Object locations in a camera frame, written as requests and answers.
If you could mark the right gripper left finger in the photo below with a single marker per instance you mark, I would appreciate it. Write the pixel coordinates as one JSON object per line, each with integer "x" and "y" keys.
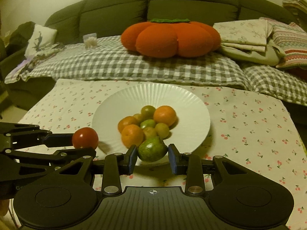
{"x": 116, "y": 165}

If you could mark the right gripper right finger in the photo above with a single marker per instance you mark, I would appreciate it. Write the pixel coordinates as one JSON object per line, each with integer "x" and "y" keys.
{"x": 190, "y": 165}

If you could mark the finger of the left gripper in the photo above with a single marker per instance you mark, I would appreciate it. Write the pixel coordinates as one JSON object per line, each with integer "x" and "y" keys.
{"x": 11, "y": 159}
{"x": 19, "y": 136}

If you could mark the red tomato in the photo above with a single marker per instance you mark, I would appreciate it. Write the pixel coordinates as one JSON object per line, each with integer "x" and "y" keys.
{"x": 85, "y": 138}

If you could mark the orange with brown spot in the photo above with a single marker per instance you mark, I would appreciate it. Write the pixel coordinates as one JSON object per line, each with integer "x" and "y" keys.
{"x": 132, "y": 135}

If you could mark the green lime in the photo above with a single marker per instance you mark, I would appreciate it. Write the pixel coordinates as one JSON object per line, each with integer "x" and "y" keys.
{"x": 152, "y": 149}
{"x": 147, "y": 123}

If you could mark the small yellow-brown fruit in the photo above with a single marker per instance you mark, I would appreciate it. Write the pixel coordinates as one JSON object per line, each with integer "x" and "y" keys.
{"x": 149, "y": 132}
{"x": 162, "y": 130}

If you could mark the small orange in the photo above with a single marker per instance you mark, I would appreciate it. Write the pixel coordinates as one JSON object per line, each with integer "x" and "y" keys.
{"x": 129, "y": 120}

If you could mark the small pale yellow fruit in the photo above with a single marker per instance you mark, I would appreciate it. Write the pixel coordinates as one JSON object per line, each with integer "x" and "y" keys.
{"x": 139, "y": 117}

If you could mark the large orange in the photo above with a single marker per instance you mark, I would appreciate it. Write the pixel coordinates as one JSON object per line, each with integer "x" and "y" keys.
{"x": 165, "y": 114}

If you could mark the yellow-green tomato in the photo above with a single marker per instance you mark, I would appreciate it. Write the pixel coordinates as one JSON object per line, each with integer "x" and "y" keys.
{"x": 147, "y": 112}

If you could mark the white ribbed plate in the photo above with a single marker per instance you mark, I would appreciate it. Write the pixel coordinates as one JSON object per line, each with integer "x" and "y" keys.
{"x": 187, "y": 133}

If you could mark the floral cloth on sofa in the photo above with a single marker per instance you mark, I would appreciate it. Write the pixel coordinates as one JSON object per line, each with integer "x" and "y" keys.
{"x": 33, "y": 61}

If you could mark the grey checkered blanket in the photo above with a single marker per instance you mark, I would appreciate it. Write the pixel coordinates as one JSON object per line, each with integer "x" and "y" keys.
{"x": 111, "y": 61}

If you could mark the white embroidered pillow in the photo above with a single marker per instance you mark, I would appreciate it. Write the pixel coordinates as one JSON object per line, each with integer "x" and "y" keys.
{"x": 42, "y": 37}

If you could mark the orange pumpkin cushion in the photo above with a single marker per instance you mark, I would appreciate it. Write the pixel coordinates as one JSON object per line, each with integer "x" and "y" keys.
{"x": 165, "y": 38}

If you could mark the folded floral bedsheet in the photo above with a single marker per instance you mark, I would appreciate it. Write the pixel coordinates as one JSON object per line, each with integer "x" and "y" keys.
{"x": 249, "y": 40}

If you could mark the dark green sofa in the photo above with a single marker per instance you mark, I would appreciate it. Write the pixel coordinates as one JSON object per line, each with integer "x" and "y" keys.
{"x": 112, "y": 17}

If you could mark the striped patterned pillow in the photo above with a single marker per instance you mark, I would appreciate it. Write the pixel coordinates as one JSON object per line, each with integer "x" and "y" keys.
{"x": 291, "y": 38}

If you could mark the shelf with books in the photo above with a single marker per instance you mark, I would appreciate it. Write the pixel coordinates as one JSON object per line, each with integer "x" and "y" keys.
{"x": 297, "y": 8}

